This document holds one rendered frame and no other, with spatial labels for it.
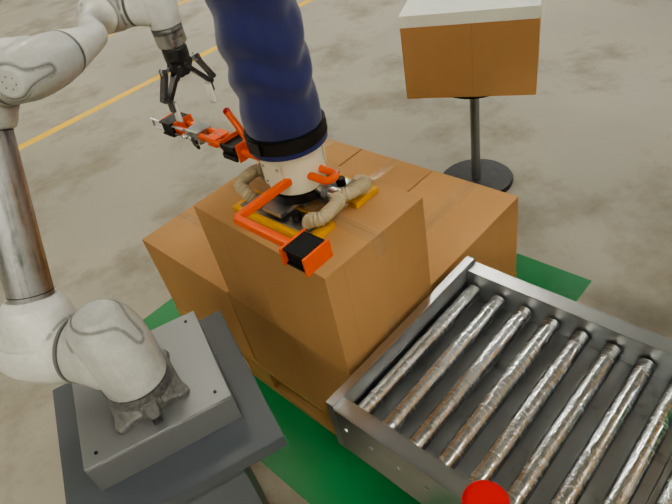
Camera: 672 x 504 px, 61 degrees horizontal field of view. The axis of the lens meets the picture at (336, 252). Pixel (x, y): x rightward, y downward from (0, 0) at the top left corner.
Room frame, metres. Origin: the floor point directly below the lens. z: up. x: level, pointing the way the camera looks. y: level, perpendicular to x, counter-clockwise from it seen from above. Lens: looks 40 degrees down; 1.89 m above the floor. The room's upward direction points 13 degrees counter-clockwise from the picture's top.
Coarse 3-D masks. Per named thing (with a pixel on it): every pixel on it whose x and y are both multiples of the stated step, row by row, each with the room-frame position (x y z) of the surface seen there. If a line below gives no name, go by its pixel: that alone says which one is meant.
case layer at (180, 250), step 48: (336, 144) 2.42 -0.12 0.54; (432, 192) 1.86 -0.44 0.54; (480, 192) 1.79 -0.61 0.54; (144, 240) 2.00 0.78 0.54; (192, 240) 1.92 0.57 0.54; (432, 240) 1.57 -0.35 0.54; (480, 240) 1.54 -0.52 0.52; (192, 288) 1.78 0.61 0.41; (432, 288) 1.35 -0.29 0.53; (240, 336) 1.58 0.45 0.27; (288, 336) 1.30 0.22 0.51; (336, 384) 1.15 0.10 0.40
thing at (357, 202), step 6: (342, 180) 1.40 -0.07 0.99; (348, 180) 1.43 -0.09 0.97; (336, 186) 1.41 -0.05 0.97; (342, 186) 1.40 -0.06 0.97; (372, 186) 1.38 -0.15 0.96; (366, 192) 1.36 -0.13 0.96; (372, 192) 1.35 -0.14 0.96; (354, 198) 1.34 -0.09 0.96; (360, 198) 1.33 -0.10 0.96; (366, 198) 1.34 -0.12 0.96; (348, 204) 1.33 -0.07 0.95; (354, 204) 1.32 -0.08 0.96; (360, 204) 1.32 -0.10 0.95
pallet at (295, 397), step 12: (180, 312) 1.99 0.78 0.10; (252, 360) 1.57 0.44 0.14; (252, 372) 1.61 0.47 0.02; (264, 372) 1.52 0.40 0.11; (276, 384) 1.50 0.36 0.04; (288, 384) 1.40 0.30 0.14; (288, 396) 1.44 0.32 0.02; (300, 396) 1.42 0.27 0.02; (300, 408) 1.37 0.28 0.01; (312, 408) 1.35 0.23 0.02; (324, 420) 1.29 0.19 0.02
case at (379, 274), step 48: (384, 192) 1.36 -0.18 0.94; (240, 240) 1.35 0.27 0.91; (336, 240) 1.19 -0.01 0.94; (384, 240) 1.19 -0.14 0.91; (240, 288) 1.45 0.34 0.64; (288, 288) 1.20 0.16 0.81; (336, 288) 1.07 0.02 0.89; (384, 288) 1.17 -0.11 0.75; (336, 336) 1.07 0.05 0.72; (384, 336) 1.15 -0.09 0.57
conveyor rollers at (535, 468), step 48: (432, 336) 1.13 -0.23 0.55; (576, 336) 1.01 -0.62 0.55; (384, 384) 1.00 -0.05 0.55; (432, 384) 0.97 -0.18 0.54; (624, 384) 0.83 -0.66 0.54; (432, 432) 0.82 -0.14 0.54; (480, 432) 0.79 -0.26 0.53; (528, 480) 0.63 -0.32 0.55; (576, 480) 0.61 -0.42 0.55; (624, 480) 0.58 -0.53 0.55
